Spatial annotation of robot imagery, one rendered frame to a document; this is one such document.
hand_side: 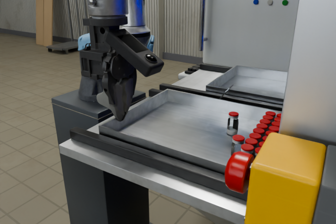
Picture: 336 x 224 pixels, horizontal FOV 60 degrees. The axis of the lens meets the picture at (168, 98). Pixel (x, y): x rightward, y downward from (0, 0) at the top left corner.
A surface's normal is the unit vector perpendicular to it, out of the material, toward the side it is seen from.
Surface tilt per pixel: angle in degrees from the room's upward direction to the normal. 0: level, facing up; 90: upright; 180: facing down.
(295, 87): 90
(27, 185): 0
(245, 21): 90
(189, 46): 90
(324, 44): 90
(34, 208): 0
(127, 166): 0
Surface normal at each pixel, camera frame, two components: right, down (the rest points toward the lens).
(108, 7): 0.18, 0.35
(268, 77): -0.51, 0.31
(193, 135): 0.00, -0.93
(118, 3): 0.65, 0.27
